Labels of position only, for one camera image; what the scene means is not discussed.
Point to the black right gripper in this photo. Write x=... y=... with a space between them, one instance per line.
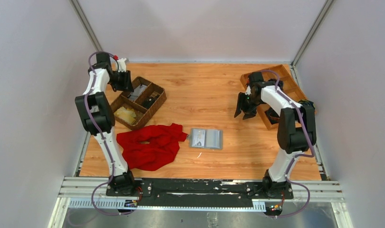
x=245 y=101

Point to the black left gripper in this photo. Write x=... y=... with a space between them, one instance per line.
x=123 y=80

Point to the grey card holder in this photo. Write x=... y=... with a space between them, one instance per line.
x=213 y=139

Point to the white grey credit card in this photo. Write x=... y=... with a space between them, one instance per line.
x=198 y=138

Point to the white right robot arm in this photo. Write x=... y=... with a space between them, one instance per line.
x=296 y=126

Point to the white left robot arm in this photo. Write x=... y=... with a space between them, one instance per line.
x=97 y=116

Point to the grey card in basket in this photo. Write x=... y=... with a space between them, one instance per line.
x=137 y=92

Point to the yellow cards in basket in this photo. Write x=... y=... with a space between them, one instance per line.
x=126 y=114

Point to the brown woven basket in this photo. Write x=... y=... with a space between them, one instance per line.
x=142 y=115

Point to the dark rolled belt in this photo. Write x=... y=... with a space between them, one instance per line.
x=272 y=116

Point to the black item in basket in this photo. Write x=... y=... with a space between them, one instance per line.
x=150 y=100

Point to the wooden compartment tray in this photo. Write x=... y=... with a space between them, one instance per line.
x=278 y=91

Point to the blue yellow rolled tie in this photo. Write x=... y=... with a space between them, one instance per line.
x=308 y=103

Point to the red cloth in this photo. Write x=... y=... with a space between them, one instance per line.
x=151 y=147

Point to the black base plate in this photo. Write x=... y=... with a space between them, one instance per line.
x=207 y=193

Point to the aluminium frame rail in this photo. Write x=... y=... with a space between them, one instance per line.
x=90 y=192

